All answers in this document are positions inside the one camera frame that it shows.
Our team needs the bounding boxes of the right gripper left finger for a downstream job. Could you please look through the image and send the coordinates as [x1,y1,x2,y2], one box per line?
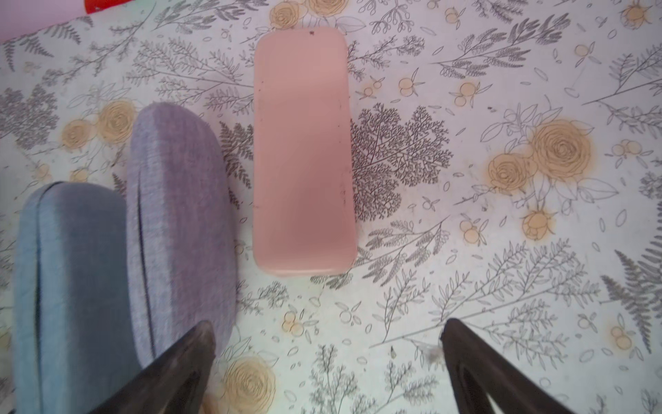
[93,321,215,413]

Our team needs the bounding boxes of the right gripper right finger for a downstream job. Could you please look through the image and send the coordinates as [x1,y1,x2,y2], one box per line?
[441,318,570,414]

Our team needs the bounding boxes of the light blue case white glasses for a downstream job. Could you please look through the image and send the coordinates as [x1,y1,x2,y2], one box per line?
[12,182,141,413]

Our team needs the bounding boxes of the grey case tan interior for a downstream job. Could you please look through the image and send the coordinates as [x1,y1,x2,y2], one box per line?
[127,103,238,366]

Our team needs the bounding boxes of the pink case round glasses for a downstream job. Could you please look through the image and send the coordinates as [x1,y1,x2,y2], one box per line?
[253,27,357,276]

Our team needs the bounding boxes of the floral table mat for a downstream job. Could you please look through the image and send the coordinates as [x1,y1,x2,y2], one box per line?
[1,1,661,413]

